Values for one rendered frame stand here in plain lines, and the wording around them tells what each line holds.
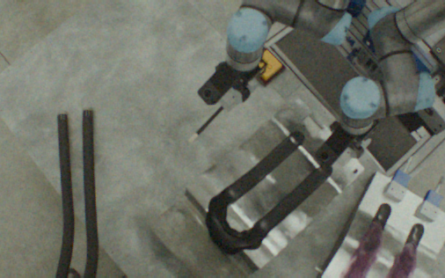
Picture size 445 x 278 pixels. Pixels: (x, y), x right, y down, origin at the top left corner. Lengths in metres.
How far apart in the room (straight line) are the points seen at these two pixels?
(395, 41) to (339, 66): 1.17
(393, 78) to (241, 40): 0.31
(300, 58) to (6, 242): 1.41
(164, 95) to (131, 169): 0.22
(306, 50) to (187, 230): 1.11
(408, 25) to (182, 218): 0.72
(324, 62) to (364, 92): 1.22
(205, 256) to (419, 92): 0.66
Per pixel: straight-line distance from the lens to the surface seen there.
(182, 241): 1.42
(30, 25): 2.66
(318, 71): 2.27
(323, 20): 1.14
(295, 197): 1.43
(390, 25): 1.15
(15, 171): 2.44
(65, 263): 1.41
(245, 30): 1.08
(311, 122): 1.50
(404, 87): 1.12
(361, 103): 1.08
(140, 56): 1.61
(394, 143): 2.27
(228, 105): 1.39
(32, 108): 1.62
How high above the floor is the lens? 2.27
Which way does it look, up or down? 75 degrees down
